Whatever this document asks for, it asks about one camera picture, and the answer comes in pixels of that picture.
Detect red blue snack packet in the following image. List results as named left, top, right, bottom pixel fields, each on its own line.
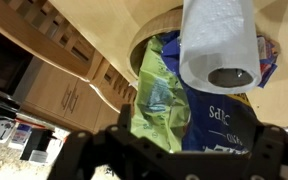
left=257, top=35, right=278, bottom=88

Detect wooden lower cabinets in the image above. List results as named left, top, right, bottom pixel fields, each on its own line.
left=21, top=57, right=118, bottom=132

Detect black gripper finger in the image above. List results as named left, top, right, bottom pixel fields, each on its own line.
left=118, top=104, right=132, bottom=130

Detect green chip bag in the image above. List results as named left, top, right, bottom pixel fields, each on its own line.
left=131, top=36, right=190, bottom=153

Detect blue potato chips bag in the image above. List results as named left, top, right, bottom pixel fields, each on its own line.
left=161, top=31, right=255, bottom=154

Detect wooden bowl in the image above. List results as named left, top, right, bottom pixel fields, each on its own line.
left=127, top=6, right=183, bottom=77

